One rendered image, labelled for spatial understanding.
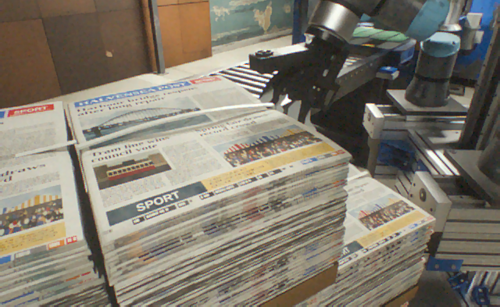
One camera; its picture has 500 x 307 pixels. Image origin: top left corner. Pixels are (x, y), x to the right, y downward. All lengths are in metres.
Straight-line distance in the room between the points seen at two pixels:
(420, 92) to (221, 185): 1.09
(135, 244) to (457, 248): 0.84
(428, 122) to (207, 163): 1.09
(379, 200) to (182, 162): 0.47
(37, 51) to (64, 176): 3.68
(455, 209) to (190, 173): 0.70
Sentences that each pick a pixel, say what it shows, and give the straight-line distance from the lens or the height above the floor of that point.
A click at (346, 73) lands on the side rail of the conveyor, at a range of 1.72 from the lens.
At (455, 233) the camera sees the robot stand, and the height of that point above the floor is 0.68.
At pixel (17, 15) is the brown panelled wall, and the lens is 4.00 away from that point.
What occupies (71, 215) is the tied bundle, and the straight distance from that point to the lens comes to 0.35.
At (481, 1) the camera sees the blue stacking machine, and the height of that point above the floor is 0.92.
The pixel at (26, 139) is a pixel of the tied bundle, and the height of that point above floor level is 1.06.
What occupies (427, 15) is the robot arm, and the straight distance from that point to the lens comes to 0.62.
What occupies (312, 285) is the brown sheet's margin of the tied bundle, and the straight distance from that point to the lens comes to 0.52.
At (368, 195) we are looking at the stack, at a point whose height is 0.83.
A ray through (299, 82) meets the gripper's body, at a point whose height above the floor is 1.09.
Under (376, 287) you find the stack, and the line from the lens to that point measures 0.73.
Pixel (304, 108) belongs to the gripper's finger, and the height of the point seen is 1.06.
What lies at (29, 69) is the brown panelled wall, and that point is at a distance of 4.07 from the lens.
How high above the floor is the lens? 1.26
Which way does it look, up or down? 28 degrees down
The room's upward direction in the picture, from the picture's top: straight up
